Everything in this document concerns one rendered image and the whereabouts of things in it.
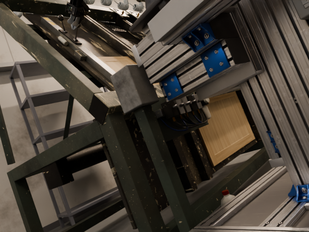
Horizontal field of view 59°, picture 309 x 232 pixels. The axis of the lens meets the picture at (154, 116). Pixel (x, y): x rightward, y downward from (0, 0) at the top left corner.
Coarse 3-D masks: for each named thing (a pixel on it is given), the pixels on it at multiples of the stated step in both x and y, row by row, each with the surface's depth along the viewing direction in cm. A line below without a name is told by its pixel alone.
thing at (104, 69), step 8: (48, 24) 187; (56, 24) 189; (56, 32) 183; (72, 48) 175; (80, 48) 170; (88, 56) 166; (96, 64) 163; (104, 64) 164; (104, 72) 160; (112, 72) 159
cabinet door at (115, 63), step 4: (104, 60) 174; (108, 60) 176; (112, 60) 179; (116, 60) 182; (120, 60) 184; (124, 60) 187; (128, 60) 190; (132, 60) 192; (108, 64) 171; (112, 64) 174; (116, 64) 177; (120, 64) 179; (124, 64) 182; (128, 64) 184; (112, 68) 169; (116, 68) 172; (120, 68) 174; (156, 84) 174
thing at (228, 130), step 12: (216, 96) 251; (228, 96) 269; (216, 108) 245; (228, 108) 261; (240, 108) 279; (216, 120) 238; (228, 120) 253; (240, 120) 271; (204, 132) 218; (216, 132) 231; (228, 132) 245; (240, 132) 262; (204, 144) 213; (216, 144) 225; (228, 144) 238; (240, 144) 253; (216, 156) 218; (228, 156) 231
